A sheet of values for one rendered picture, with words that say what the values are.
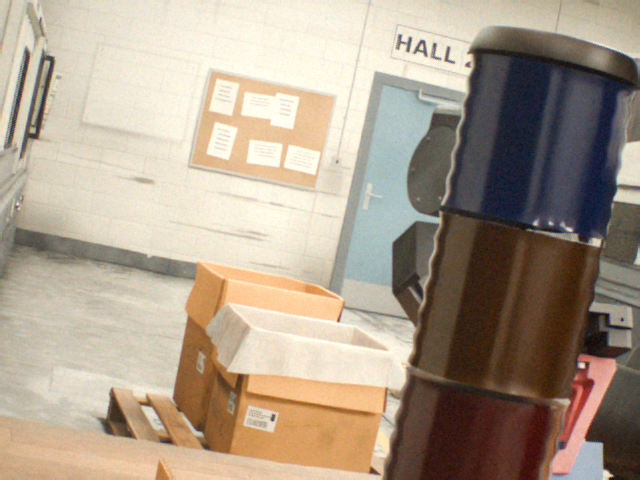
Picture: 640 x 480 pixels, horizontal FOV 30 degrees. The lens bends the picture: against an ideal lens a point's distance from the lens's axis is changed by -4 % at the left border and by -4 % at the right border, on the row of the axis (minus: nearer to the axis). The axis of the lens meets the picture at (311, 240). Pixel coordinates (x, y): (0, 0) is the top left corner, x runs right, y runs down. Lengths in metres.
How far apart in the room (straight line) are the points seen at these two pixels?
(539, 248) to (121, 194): 11.03
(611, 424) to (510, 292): 0.68
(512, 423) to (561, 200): 0.05
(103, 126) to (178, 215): 1.06
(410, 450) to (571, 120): 0.08
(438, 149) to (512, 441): 0.53
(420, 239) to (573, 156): 0.51
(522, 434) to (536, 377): 0.01
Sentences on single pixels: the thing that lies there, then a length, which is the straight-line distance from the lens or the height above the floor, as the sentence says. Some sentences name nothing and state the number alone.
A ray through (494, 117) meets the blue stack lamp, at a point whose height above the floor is 1.18.
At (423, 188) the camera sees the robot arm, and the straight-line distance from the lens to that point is 0.79.
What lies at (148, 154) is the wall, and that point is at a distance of 11.27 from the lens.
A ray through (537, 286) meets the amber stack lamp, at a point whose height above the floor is 1.14.
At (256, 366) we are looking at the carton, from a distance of 3.96.
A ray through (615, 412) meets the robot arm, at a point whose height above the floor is 1.03.
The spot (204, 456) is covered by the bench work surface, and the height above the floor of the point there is 0.90.
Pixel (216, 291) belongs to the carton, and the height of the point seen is 0.66.
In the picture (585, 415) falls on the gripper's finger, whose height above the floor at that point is 1.04.
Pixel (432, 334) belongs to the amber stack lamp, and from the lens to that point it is 0.26.
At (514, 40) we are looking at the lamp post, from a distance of 0.26.
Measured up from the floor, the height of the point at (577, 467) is 1.01.
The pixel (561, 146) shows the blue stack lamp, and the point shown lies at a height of 1.17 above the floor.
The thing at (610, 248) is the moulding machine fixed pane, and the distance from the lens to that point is 11.12.
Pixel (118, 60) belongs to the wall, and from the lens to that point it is 11.27.
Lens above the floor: 1.16
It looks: 3 degrees down
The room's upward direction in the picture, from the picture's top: 12 degrees clockwise
